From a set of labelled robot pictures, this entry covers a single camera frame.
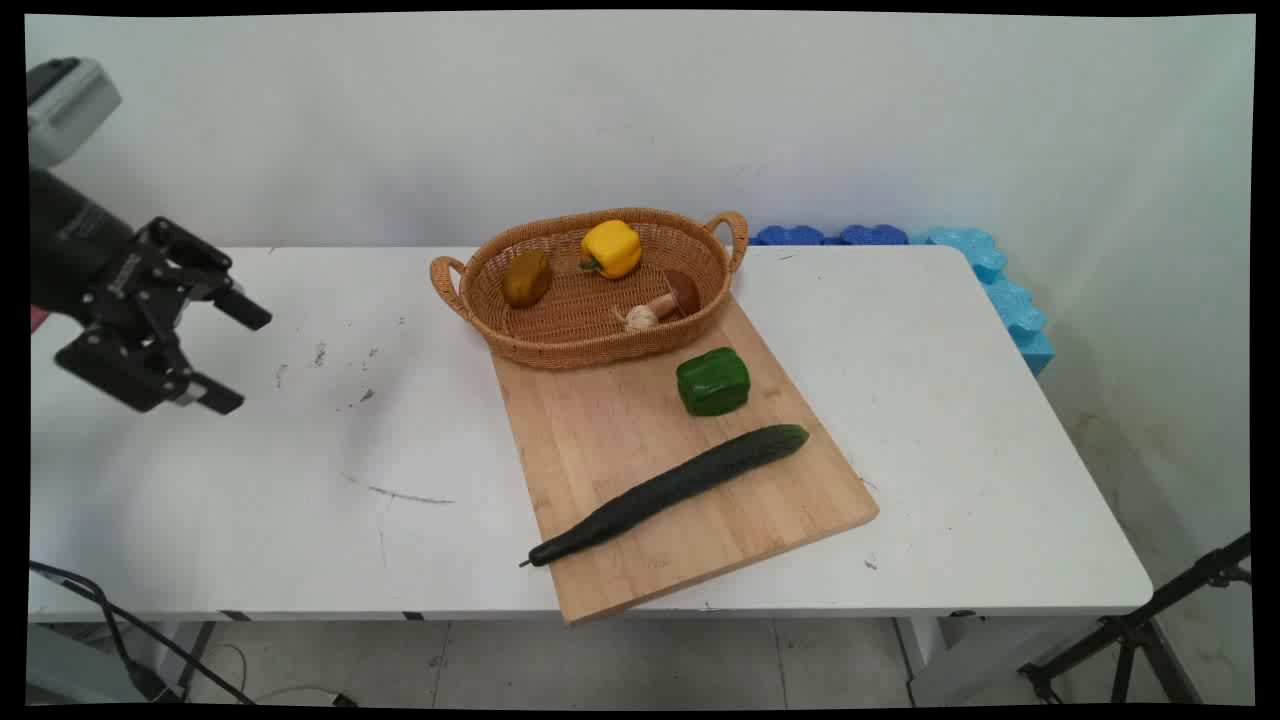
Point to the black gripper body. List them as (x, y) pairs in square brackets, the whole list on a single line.
[(75, 245)]

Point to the light blue foam mat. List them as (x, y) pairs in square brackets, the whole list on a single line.
[(1010, 295)]

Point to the brown potato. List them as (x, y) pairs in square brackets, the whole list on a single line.
[(526, 278)]

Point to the dark green cucumber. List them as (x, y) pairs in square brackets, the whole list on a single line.
[(670, 490)]

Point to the woven wicker basket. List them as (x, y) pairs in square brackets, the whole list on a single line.
[(580, 310)]

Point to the wooden cutting board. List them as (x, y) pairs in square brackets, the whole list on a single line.
[(690, 540)]

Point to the white garlic bulb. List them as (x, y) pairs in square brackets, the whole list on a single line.
[(640, 318)]

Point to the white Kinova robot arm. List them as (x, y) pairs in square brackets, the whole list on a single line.
[(66, 105)]

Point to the dark blue foam mat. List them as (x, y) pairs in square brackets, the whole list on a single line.
[(789, 235), (873, 234)]

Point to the yellow bell pepper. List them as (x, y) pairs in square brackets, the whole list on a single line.
[(612, 247)]

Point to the brown cap mushroom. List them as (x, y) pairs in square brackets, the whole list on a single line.
[(682, 293)]

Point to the black tripod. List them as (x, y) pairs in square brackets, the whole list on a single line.
[(1130, 630)]

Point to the green bell pepper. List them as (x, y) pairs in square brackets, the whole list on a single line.
[(713, 381)]

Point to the small red object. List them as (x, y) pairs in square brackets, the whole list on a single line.
[(38, 319)]

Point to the dark metal table leg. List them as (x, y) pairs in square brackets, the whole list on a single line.
[(198, 660)]

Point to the white table leg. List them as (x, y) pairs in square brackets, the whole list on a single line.
[(920, 645)]

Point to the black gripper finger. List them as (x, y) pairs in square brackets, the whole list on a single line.
[(205, 272), (140, 380)]

